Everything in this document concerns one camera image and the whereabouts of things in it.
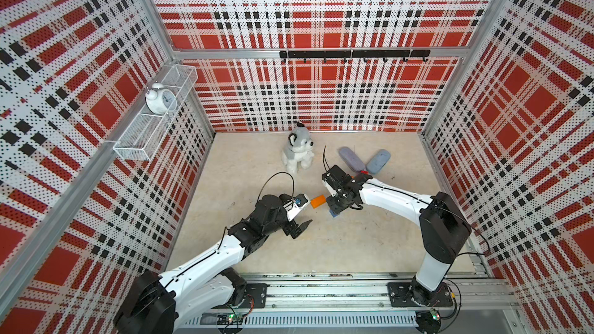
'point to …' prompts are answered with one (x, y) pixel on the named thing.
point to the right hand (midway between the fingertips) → (340, 207)
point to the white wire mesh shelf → (141, 141)
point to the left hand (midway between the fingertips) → (304, 208)
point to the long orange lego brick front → (318, 201)
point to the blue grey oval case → (378, 161)
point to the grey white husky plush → (298, 151)
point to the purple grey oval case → (351, 159)
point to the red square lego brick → (363, 172)
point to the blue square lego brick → (332, 213)
